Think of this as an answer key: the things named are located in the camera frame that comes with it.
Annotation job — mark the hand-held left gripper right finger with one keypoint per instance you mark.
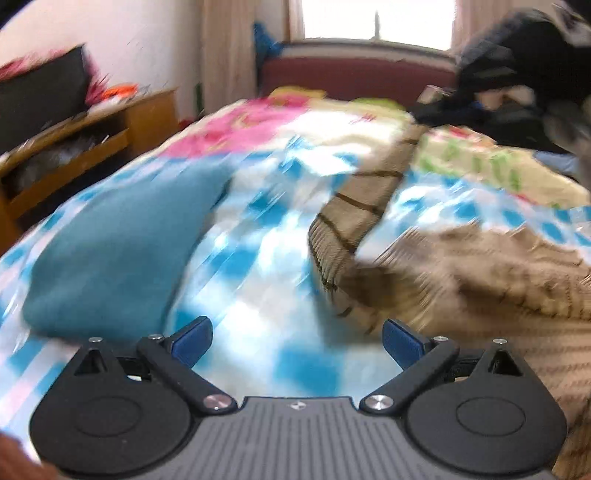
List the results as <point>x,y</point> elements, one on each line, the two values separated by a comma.
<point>404,344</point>

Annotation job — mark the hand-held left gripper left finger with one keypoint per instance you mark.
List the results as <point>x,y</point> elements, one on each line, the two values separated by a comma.
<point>191,341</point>

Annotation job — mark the beige striped knit sweater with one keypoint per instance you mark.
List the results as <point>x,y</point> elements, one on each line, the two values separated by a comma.
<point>485,277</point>

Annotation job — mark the dark clothes pile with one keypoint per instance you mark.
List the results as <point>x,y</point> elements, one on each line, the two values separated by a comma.
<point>508,124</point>

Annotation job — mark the beige curtain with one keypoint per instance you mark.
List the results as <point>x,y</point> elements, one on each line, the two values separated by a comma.
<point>226,46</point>
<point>461,23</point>

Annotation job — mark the blue checkered plastic sheet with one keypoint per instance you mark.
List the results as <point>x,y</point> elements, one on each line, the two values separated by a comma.
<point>258,258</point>

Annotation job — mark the teal folded cloth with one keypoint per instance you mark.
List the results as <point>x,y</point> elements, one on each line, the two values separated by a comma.
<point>115,249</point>

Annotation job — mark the window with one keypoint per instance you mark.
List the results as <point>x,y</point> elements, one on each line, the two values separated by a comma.
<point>369,18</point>

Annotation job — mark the maroon headboard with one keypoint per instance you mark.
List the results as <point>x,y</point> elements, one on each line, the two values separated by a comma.
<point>360,78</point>

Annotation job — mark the floral bed blanket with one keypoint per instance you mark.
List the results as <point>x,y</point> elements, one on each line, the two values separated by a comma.
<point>323,120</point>

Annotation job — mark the wooden desk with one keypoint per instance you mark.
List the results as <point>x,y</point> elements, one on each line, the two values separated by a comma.
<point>147,115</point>

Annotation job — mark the yellow pillow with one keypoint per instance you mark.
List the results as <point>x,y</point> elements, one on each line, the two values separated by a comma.
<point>295,91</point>

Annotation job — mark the orange item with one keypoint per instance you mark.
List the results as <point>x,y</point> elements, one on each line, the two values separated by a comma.
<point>120,91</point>

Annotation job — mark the blue hanging cloth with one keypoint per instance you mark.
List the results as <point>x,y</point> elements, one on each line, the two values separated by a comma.
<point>265,41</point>

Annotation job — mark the black monitor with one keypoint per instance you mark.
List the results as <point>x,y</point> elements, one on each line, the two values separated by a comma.
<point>41,106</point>

